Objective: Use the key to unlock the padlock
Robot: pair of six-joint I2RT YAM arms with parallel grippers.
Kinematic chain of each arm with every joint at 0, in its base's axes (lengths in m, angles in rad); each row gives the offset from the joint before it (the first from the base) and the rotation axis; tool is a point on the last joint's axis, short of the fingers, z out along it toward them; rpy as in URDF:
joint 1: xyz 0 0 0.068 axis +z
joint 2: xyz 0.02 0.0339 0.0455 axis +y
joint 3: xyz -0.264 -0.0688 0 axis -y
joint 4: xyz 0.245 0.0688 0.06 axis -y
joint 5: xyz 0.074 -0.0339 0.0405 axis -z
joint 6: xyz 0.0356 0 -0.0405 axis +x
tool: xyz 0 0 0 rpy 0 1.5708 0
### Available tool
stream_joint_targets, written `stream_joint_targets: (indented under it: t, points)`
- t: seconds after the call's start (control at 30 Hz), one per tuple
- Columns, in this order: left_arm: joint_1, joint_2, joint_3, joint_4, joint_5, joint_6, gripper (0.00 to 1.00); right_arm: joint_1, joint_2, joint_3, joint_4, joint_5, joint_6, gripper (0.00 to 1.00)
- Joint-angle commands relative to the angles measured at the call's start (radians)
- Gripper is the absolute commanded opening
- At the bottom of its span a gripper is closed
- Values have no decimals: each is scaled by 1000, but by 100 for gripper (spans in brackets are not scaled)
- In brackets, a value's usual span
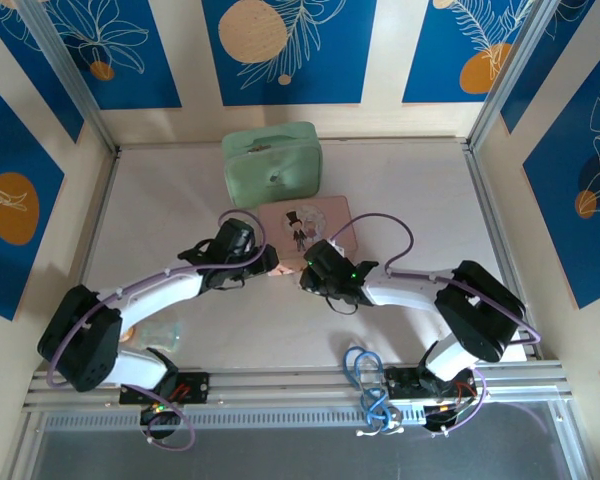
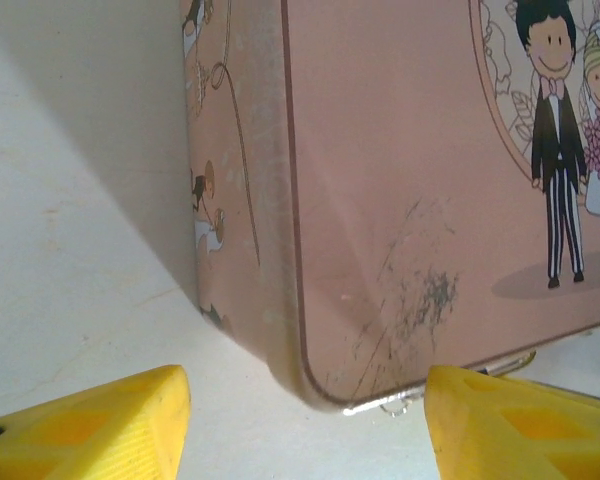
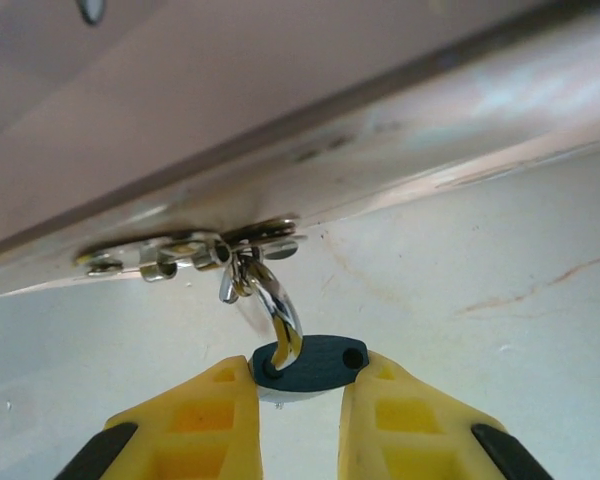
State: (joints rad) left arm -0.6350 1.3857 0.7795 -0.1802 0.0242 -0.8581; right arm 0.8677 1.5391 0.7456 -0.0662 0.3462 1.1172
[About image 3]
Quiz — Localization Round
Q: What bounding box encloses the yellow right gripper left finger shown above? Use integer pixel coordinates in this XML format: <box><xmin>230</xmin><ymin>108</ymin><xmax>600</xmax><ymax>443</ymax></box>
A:
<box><xmin>62</xmin><ymin>353</ymin><xmax>265</xmax><ymax>480</ymax></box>

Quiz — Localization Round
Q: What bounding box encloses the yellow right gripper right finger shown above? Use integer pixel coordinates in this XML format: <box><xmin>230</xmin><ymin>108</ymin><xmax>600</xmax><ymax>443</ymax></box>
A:
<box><xmin>336</xmin><ymin>348</ymin><xmax>542</xmax><ymax>480</ymax></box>

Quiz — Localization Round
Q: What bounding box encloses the silver metal hasp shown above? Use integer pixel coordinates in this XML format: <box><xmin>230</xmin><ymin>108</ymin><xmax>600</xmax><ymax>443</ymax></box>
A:
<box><xmin>73</xmin><ymin>215</ymin><xmax>310</xmax><ymax>305</ymax></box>

